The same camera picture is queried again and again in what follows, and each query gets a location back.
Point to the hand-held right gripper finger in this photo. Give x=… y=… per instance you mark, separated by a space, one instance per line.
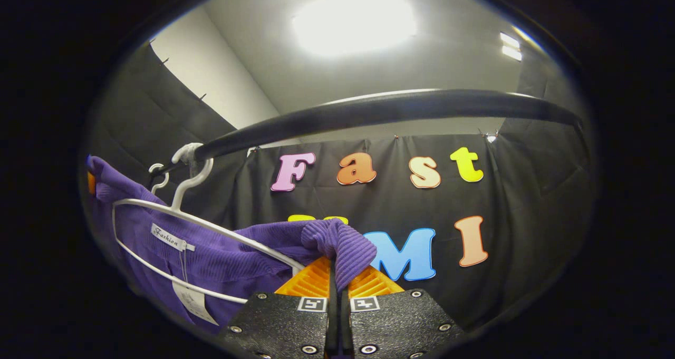
x=333 y=327
x=345 y=327

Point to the black metal clothes rack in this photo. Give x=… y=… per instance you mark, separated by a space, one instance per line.
x=369 y=108

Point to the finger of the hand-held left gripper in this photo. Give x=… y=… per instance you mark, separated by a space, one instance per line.
x=91 y=183

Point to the large ceiling light panel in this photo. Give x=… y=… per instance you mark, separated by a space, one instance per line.
x=353 y=21

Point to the small ceiling light panel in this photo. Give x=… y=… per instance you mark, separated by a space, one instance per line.
x=510 y=47

